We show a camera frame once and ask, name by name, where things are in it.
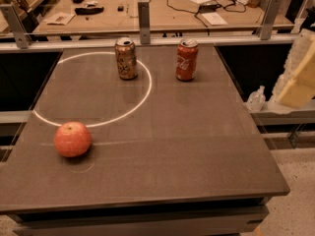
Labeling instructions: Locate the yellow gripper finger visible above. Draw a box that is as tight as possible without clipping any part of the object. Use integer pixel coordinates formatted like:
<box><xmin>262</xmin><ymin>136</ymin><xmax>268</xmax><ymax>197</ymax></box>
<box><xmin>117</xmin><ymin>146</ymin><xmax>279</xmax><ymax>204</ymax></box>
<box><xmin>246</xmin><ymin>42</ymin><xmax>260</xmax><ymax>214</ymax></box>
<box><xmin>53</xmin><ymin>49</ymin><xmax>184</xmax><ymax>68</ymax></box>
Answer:
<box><xmin>272</xmin><ymin>29</ymin><xmax>315</xmax><ymax>102</ymax></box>
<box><xmin>278</xmin><ymin>42</ymin><xmax>315</xmax><ymax>108</ymax></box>

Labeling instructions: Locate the metal bracket post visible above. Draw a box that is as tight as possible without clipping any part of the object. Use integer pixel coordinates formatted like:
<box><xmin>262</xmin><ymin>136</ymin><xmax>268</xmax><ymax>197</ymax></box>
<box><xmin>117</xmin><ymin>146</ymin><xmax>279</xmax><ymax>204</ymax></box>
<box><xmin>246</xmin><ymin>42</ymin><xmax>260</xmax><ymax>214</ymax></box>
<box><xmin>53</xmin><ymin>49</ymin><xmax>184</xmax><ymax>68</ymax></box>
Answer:
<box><xmin>0</xmin><ymin>4</ymin><xmax>32</xmax><ymax>49</ymax></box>
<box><xmin>258</xmin><ymin>0</ymin><xmax>282</xmax><ymax>40</ymax></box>
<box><xmin>138</xmin><ymin>1</ymin><xmax>151</xmax><ymax>44</ymax></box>

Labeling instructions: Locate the orange patterned soda can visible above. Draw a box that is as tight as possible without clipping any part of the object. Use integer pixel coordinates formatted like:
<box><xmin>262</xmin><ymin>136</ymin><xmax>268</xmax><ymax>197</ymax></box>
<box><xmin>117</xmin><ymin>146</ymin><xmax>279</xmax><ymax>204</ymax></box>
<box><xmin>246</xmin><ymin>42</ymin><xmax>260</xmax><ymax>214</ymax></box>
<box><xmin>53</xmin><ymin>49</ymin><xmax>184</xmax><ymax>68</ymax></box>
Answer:
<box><xmin>114</xmin><ymin>37</ymin><xmax>138</xmax><ymax>80</ymax></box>

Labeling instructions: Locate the horizontal metal rail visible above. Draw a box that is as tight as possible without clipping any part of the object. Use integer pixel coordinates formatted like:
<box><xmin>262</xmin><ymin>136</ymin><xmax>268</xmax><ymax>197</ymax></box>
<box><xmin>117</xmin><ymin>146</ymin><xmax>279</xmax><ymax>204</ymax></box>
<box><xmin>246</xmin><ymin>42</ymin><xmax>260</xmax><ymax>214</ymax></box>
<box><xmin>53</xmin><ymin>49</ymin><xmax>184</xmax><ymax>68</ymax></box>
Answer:
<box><xmin>0</xmin><ymin>34</ymin><xmax>298</xmax><ymax>53</ymax></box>

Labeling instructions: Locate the red coca-cola can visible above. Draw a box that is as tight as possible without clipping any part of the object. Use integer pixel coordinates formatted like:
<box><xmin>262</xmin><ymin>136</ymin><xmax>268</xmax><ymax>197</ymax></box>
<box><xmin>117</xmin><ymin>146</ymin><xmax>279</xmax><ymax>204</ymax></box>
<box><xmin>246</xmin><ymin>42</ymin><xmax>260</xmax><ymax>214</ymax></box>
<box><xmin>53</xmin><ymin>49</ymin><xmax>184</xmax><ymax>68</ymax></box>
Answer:
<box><xmin>175</xmin><ymin>39</ymin><xmax>199</xmax><ymax>82</ymax></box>

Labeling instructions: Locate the right side metal shelf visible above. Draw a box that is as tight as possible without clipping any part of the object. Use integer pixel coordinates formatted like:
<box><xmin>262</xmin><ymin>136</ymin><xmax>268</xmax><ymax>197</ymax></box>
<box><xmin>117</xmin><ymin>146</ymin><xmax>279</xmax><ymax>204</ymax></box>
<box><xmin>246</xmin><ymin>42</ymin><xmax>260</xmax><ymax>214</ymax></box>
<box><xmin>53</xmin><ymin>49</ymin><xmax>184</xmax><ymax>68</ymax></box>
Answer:
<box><xmin>251</xmin><ymin>100</ymin><xmax>315</xmax><ymax>126</ymax></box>

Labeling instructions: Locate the white paper sheet left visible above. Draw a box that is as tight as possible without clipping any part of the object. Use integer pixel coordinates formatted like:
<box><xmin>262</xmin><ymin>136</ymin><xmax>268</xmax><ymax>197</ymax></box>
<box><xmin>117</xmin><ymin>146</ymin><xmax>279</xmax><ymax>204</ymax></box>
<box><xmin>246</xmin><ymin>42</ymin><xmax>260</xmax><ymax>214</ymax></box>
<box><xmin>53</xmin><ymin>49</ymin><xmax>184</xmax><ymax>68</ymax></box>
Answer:
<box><xmin>45</xmin><ymin>12</ymin><xmax>74</xmax><ymax>26</ymax></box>

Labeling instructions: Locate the right metal bracket post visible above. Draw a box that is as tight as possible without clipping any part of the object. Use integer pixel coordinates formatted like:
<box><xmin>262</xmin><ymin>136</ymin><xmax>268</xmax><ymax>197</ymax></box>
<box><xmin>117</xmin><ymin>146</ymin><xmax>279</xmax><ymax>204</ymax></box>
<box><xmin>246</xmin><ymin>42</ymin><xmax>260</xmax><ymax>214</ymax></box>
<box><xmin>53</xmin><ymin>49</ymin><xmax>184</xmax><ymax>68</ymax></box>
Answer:
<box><xmin>258</xmin><ymin>0</ymin><xmax>282</xmax><ymax>40</ymax></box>

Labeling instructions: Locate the black tool on table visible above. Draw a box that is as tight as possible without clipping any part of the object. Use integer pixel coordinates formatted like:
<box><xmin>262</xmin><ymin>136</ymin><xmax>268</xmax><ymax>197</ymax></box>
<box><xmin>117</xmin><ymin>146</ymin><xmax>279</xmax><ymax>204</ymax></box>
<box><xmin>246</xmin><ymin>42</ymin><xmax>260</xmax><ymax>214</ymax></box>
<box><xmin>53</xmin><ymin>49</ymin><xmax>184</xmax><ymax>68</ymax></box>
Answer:
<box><xmin>75</xmin><ymin>7</ymin><xmax>104</xmax><ymax>16</ymax></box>

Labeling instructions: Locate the black cable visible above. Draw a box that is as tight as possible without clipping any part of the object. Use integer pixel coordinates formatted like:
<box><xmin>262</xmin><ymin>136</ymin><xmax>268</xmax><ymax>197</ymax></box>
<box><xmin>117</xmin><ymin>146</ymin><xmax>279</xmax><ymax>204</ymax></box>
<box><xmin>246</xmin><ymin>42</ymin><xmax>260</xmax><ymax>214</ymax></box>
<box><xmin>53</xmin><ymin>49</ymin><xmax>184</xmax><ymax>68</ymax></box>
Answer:
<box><xmin>165</xmin><ymin>0</ymin><xmax>247</xmax><ymax>29</ymax></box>

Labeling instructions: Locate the middle metal bracket post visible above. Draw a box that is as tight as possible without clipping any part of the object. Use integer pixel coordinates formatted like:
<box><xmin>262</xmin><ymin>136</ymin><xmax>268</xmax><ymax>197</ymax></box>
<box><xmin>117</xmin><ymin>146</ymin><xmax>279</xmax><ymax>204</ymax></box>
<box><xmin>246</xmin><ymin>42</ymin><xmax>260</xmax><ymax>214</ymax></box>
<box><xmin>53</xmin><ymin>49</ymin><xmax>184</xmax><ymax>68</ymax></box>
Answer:
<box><xmin>138</xmin><ymin>1</ymin><xmax>151</xmax><ymax>44</ymax></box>

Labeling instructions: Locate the small black object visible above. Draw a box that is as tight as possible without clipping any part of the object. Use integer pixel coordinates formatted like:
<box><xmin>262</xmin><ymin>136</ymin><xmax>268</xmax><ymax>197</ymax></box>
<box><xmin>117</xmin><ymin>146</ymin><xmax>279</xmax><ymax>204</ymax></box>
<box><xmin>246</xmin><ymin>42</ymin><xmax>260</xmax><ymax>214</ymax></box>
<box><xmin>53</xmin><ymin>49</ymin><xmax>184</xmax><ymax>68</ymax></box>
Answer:
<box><xmin>117</xmin><ymin>5</ymin><xmax>124</xmax><ymax>12</ymax></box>

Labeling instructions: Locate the black power adapter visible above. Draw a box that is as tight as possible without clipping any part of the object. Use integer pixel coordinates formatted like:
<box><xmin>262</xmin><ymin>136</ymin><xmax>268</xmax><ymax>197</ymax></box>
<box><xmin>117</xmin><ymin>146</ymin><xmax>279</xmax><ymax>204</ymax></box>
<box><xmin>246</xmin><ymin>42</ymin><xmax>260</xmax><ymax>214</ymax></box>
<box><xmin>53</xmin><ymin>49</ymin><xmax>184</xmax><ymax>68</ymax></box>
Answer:
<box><xmin>199</xmin><ymin>3</ymin><xmax>220</xmax><ymax>13</ymax></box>

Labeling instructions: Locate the left metal bracket post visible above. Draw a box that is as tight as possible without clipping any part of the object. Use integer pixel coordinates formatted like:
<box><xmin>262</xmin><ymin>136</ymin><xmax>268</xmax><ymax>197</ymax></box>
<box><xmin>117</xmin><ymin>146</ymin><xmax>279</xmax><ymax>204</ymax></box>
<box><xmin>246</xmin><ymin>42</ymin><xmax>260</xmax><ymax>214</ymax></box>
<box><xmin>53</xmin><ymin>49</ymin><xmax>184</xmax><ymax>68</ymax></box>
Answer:
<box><xmin>0</xmin><ymin>4</ymin><xmax>32</xmax><ymax>49</ymax></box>

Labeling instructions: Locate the white paper card right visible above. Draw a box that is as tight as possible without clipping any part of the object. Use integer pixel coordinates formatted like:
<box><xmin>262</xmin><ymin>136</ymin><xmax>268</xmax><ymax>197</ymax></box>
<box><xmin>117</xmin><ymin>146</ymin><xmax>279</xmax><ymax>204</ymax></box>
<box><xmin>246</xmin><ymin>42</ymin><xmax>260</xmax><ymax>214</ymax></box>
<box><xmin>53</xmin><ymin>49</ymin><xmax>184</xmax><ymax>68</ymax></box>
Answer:
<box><xmin>202</xmin><ymin>12</ymin><xmax>227</xmax><ymax>26</ymax></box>

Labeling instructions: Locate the wooden background table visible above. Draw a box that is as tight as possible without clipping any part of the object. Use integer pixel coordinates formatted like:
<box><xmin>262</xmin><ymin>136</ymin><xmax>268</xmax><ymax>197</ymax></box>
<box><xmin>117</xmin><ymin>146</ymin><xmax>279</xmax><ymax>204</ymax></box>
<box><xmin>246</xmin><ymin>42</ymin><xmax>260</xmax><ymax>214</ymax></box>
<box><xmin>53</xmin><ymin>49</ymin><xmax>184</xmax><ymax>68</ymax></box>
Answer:
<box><xmin>32</xmin><ymin>0</ymin><xmax>295</xmax><ymax>36</ymax></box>

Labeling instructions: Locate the red apple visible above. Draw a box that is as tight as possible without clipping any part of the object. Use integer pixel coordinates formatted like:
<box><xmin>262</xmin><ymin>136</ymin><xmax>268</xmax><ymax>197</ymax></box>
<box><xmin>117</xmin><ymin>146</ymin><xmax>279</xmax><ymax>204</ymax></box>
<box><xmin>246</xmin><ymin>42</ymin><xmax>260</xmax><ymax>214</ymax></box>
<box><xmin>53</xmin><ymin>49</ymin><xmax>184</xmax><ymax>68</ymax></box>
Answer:
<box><xmin>54</xmin><ymin>122</ymin><xmax>92</xmax><ymax>157</ymax></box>

